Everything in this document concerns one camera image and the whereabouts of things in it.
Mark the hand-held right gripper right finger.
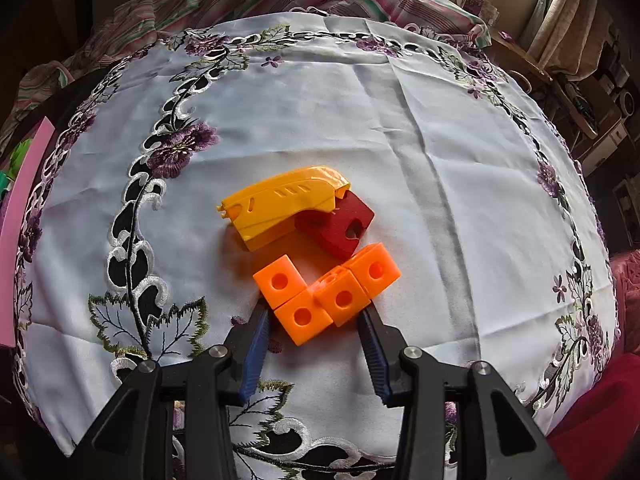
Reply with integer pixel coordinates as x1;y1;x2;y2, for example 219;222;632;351
357;307;561;480

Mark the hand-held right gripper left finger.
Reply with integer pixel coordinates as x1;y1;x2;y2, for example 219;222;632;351
67;302;273;480

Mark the orange linking cube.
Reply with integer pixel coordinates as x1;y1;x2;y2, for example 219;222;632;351
273;291;333;347
252;255;307;308
347;242;402;297
312;267;371;327

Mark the dark red notched block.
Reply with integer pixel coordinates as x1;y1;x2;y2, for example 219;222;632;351
295;190;376;261

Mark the yellow curved plastic toy piece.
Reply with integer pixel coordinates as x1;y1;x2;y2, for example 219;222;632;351
216;165;351;252

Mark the white floral embroidered tablecloth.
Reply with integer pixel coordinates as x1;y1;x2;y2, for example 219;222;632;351
12;10;621;480

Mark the red cloth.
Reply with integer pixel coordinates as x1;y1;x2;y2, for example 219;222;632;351
550;352;640;443

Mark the pink sofa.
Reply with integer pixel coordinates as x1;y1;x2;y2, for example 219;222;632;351
609;249;640;321

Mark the pink flat board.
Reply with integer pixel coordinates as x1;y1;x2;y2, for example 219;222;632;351
0;115;56;348

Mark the green plastic item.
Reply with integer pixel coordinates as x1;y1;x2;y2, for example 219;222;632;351
0;140;33;191

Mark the wooden side table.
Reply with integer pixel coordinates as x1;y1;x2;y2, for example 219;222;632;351
490;30;556;83

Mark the round white speaker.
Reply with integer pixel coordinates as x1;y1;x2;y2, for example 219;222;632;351
616;87;639;114

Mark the purple printed box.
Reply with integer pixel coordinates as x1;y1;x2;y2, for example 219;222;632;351
465;0;501;21

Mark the beige curtain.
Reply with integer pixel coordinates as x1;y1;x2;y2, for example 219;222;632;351
520;0;601;81

